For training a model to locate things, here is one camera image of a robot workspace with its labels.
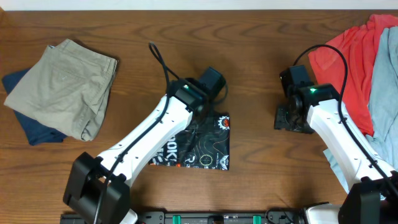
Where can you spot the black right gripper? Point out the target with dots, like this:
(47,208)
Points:
(283,118)

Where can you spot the black orange-patterned jersey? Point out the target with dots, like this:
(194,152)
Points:
(203,145)

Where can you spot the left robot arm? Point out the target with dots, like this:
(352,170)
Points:
(98,188)

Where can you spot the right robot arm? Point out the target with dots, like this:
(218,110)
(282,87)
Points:
(372,182)

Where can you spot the light blue t-shirt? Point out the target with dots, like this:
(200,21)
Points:
(382,102)

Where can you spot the red t-shirt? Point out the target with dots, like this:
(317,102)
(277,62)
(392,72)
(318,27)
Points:
(359,46)

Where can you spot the folded khaki trousers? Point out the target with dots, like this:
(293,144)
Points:
(67,90)

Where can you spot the folded navy blue garment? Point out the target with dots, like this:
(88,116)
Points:
(35,132)

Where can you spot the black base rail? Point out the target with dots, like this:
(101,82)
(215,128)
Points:
(274,216)

